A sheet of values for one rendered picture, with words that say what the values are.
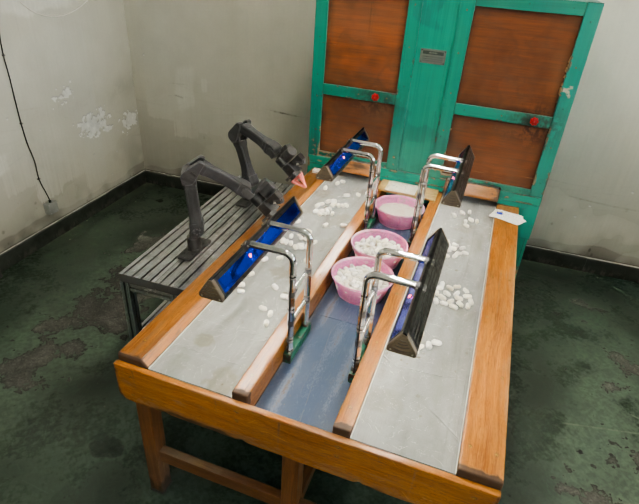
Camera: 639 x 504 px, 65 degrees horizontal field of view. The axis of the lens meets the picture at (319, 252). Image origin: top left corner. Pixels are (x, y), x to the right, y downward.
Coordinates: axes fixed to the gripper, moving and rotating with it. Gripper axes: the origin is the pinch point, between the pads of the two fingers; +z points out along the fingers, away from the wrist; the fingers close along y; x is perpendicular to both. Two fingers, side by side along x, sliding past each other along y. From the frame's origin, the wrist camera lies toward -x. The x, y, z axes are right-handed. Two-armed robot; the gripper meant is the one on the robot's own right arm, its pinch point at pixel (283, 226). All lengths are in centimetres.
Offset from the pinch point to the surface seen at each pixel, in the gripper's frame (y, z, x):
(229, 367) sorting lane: -82, 17, -5
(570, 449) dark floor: -2, 166, -31
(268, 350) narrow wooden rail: -72, 23, -13
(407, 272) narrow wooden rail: -5, 49, -34
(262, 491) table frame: -89, 60, 23
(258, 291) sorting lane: -40.5, 9.9, 1.5
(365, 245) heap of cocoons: 13.6, 32.9, -16.8
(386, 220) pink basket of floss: 47, 36, -16
